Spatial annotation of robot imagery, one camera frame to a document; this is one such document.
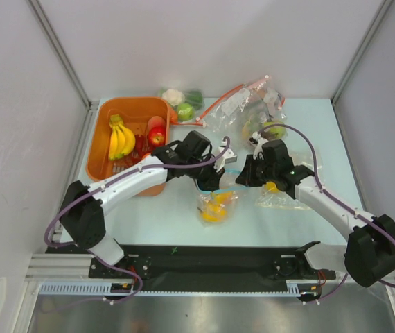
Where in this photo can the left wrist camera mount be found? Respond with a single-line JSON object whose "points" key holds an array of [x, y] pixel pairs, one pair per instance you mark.
{"points": [[224, 155]]}

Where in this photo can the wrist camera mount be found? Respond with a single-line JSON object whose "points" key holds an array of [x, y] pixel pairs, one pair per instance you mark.
{"points": [[257, 141], [224, 155]]}

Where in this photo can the fake green apple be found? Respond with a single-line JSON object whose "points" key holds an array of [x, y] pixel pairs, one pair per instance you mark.
{"points": [[185, 111]]}

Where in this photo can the fake red apple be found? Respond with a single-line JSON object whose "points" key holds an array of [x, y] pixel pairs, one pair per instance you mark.
{"points": [[156, 136]]}

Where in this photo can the fake green pear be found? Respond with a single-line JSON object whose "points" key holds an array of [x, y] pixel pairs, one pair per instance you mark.
{"points": [[276, 132]]}

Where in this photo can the yellow fake banana bunch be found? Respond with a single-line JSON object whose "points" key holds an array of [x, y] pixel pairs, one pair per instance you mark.
{"points": [[122, 139]]}

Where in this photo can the fake peach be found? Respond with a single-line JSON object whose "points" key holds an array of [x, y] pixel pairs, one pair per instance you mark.
{"points": [[156, 121]]}

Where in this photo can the blue zip clear bag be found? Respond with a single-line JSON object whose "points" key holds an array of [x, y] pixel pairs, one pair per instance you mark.
{"points": [[227, 184]]}

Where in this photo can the fake white cauliflower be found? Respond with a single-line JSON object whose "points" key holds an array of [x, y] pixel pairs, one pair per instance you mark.
{"points": [[173, 96]]}

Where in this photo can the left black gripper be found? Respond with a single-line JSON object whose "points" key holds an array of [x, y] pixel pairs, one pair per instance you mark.
{"points": [[212, 181]]}

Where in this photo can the red zip bag of food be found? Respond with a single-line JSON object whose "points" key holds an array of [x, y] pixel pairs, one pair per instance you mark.
{"points": [[244, 110]]}

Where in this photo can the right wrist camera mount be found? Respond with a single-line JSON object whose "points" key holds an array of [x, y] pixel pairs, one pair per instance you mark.
{"points": [[257, 141]]}

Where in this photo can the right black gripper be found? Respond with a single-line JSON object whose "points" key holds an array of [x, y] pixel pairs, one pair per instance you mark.
{"points": [[249, 171]]}

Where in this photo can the clear bag with pear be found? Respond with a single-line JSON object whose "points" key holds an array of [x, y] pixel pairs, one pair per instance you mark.
{"points": [[281, 200]]}

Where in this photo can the fake orange mango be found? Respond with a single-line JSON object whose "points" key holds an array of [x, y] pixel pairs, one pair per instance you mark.
{"points": [[223, 198]]}

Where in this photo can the bag with cauliflower and apple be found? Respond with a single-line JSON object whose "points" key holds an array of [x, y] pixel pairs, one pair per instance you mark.
{"points": [[192, 96]]}

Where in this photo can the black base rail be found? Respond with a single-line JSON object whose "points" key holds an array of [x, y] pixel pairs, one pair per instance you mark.
{"points": [[219, 269]]}

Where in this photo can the fake yellow pepper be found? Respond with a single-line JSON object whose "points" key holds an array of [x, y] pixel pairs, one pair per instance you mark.
{"points": [[271, 187]]}

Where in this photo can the fake yellow lemon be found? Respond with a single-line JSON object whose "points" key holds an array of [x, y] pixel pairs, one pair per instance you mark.
{"points": [[213, 214]]}

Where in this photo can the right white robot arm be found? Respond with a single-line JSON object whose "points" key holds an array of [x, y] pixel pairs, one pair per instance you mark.
{"points": [[369, 253]]}

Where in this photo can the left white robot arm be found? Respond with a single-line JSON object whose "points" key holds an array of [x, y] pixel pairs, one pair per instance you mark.
{"points": [[85, 207]]}

